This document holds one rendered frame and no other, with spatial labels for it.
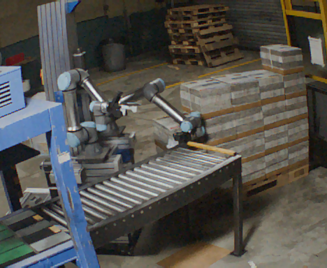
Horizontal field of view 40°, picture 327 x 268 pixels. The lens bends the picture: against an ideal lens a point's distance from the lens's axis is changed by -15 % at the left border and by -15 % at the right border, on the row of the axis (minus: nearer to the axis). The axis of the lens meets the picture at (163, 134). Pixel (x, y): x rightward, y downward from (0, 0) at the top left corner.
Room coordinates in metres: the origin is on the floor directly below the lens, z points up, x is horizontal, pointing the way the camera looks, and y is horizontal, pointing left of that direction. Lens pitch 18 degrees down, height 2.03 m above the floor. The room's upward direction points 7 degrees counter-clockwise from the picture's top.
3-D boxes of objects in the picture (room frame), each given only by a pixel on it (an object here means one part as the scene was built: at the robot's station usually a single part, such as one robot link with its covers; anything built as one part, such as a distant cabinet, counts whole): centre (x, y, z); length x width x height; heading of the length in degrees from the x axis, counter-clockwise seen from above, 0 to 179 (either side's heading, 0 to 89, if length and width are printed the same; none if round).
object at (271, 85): (4.30, -0.93, 0.95); 0.38 x 0.29 x 0.23; 20
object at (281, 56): (4.40, -1.20, 0.65); 0.39 x 0.30 x 1.29; 21
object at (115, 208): (2.69, 0.40, 0.77); 0.47 x 0.05 x 0.05; 41
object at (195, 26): (10.95, -1.09, 0.65); 1.33 x 0.94 x 1.30; 135
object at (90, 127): (3.47, 0.52, 0.98); 0.13 x 0.12 x 0.14; 143
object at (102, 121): (3.22, 0.38, 1.11); 0.11 x 0.08 x 0.11; 143
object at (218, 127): (4.14, -0.53, 0.42); 1.17 x 0.39 x 0.83; 111
